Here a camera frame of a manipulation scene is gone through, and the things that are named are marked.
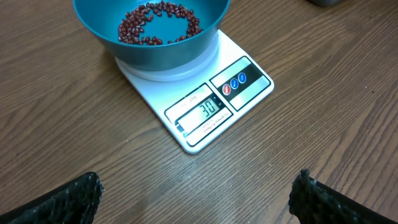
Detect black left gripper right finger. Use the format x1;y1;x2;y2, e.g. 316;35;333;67
289;169;397;224

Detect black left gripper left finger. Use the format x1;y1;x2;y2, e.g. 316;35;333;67
1;172;104;224

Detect white digital kitchen scale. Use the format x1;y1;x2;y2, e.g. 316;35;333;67
116;30;274;154

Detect red beans in bowl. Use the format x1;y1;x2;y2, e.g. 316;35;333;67
118;1;204;45

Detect blue metal bowl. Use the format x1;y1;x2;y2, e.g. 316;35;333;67
73;0;230;71

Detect clear plastic container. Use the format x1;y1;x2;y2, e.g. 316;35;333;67
307;0;343;7

